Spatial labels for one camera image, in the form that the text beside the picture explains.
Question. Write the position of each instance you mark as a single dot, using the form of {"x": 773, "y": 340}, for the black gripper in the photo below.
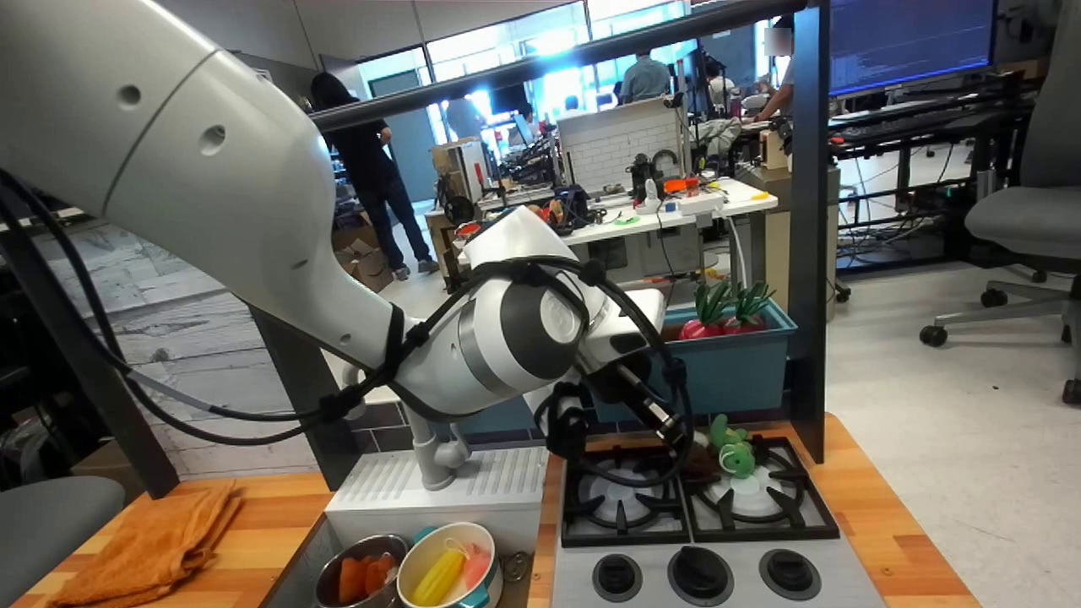
{"x": 637, "y": 406}

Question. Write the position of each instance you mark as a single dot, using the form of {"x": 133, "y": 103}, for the brown plush toy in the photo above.
{"x": 707, "y": 460}

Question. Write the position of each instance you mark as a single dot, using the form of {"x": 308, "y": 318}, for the green plush toy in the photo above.
{"x": 736, "y": 450}

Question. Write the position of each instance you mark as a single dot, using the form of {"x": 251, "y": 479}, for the pink plush carrot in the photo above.
{"x": 476, "y": 562}

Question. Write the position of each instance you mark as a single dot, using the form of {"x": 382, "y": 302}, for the yellow toy corn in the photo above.
{"x": 436, "y": 576}

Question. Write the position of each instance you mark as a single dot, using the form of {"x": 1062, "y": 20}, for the black stove knob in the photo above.
{"x": 793, "y": 576}
{"x": 702, "y": 576}
{"x": 618, "y": 576}

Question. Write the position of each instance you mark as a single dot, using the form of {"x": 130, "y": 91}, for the grey toy stove black grates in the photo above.
{"x": 720, "y": 578}

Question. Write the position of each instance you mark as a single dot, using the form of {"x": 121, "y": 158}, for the white toy sink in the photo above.
{"x": 451, "y": 509}

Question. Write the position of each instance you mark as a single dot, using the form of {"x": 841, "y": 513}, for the orange cloth towel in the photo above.
{"x": 155, "y": 552}

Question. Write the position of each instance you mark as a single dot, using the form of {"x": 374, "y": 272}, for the teal planter box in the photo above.
{"x": 745, "y": 377}

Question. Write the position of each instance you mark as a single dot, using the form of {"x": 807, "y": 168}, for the red radish toy green leaves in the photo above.
{"x": 747, "y": 308}
{"x": 696, "y": 325}

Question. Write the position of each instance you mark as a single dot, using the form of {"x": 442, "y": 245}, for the white bowl teal outside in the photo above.
{"x": 477, "y": 535}

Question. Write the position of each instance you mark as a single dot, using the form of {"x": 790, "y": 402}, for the white cluttered work table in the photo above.
{"x": 678, "y": 207}

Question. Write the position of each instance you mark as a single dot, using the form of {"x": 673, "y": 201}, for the person in grey shirt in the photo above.
{"x": 644, "y": 80}

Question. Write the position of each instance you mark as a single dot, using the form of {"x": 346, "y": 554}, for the steel pot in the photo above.
{"x": 329, "y": 568}

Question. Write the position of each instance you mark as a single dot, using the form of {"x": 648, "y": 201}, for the person in white shirt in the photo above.
{"x": 782, "y": 80}

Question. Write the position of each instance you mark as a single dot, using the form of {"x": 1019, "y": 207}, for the black desk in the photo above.
{"x": 935, "y": 124}

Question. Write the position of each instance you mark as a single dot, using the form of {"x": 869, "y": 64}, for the grey office chair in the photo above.
{"x": 1032, "y": 221}

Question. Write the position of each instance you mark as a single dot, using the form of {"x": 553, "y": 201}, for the person in black clothes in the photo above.
{"x": 374, "y": 169}

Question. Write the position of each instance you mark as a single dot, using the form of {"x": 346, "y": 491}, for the blue computer monitor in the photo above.
{"x": 913, "y": 45}

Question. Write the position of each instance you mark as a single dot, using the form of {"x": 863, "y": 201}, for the grey padded chair seat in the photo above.
{"x": 54, "y": 525}

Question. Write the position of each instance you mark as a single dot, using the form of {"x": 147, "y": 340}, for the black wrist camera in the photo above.
{"x": 569, "y": 423}

